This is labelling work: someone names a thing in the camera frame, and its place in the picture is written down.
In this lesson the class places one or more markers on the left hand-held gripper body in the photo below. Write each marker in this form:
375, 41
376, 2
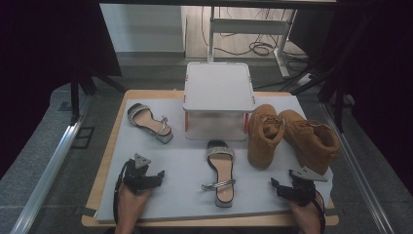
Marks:
138, 178

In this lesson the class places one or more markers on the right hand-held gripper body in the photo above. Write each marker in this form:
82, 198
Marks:
302, 190

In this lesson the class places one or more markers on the tan suede ankle boot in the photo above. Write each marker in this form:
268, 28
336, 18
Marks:
261, 146
311, 143

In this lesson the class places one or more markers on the white two-tier shoe rack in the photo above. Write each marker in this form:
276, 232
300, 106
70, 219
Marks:
217, 86

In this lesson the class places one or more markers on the person's right hand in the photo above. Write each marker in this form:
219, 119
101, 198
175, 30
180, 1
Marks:
308, 217

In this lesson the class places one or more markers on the person's left hand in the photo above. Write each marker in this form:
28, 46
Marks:
130, 208

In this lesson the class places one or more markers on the white foam mat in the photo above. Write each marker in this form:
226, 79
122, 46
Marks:
181, 162

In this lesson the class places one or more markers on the wooden table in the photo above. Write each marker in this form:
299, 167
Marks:
105, 169

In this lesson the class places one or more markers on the black tape strip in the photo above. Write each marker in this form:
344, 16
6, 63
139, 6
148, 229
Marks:
331, 212
88, 212

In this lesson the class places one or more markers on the black metal stand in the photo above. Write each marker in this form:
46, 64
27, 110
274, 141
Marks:
339, 110

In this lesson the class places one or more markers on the black tripod stand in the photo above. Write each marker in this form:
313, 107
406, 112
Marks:
74, 97

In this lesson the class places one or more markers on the white power strip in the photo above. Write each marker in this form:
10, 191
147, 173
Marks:
305, 79

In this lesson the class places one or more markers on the dark curtain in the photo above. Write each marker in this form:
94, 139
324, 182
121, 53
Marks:
39, 65
383, 81

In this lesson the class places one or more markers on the aluminium rail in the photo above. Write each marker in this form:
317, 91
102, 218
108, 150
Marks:
52, 169
357, 169

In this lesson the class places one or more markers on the white metal desk frame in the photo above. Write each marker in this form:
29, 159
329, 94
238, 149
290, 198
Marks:
246, 26

